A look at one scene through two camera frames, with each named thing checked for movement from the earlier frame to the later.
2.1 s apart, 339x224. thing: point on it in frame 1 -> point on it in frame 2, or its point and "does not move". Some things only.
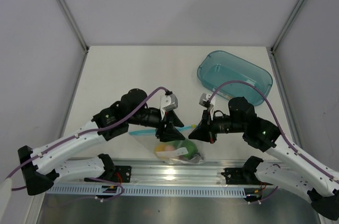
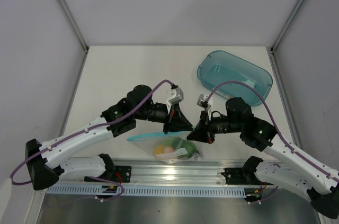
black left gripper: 169,133 -> 177,121
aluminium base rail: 170,174 does not move
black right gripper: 206,130 does not move
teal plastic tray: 216,66 does not move
